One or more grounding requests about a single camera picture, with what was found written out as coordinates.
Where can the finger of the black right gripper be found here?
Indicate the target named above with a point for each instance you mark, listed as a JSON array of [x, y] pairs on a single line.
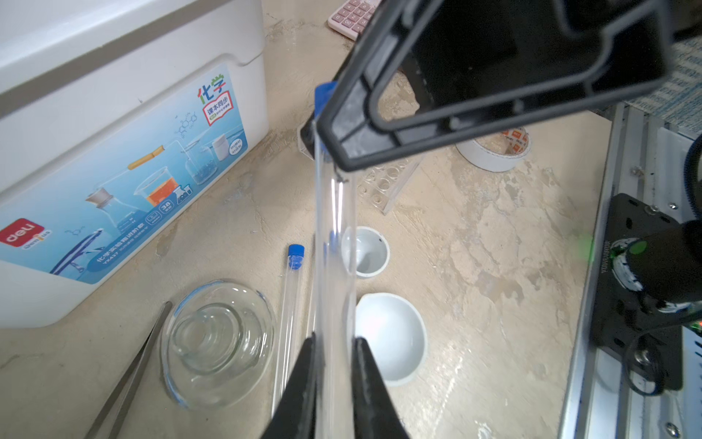
[[428, 74]]

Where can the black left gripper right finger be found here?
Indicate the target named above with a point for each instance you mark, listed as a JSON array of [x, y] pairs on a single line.
[[374, 413]]

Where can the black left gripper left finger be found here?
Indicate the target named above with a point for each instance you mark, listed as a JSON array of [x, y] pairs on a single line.
[[295, 416]]

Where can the clear test tube rack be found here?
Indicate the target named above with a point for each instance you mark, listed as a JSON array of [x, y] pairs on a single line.
[[379, 186]]

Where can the blue-capped test tube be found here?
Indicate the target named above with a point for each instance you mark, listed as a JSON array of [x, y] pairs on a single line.
[[285, 351], [335, 283]]

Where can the white evaporating dish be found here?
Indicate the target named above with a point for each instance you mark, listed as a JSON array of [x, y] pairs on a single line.
[[396, 334]]

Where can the pink calculator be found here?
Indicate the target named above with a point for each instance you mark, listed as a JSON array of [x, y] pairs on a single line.
[[352, 17]]

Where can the white tape roll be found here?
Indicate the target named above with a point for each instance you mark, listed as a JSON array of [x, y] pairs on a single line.
[[499, 152]]

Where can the clear glass flask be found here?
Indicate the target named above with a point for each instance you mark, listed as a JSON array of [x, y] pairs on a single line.
[[216, 345]]

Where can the metal tweezers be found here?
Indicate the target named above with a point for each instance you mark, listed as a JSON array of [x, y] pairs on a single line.
[[125, 390]]

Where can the small white crucible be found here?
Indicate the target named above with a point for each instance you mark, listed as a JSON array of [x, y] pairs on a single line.
[[368, 248]]

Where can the white plastic storage box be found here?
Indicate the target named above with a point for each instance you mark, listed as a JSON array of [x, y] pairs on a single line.
[[115, 117]]

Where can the aluminium front rail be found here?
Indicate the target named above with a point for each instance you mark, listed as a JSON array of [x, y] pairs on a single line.
[[658, 163]]

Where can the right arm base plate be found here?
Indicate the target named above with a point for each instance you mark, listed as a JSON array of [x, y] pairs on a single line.
[[626, 321]]

